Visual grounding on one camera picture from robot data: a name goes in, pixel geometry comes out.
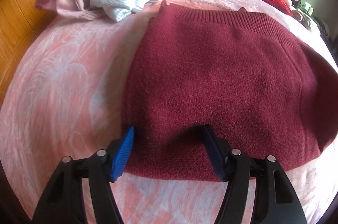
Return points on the grey cloth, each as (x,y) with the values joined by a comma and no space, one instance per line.
(303,19)

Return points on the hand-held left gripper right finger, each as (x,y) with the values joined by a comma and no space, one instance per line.
(215,155)

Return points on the maroon knit sweater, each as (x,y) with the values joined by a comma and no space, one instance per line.
(224,81)

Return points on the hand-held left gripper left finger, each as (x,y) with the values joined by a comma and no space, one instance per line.
(122,155)

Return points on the green bottle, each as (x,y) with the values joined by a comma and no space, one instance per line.
(307,7)

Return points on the pink floral bed sheet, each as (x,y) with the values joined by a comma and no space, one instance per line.
(66,94)

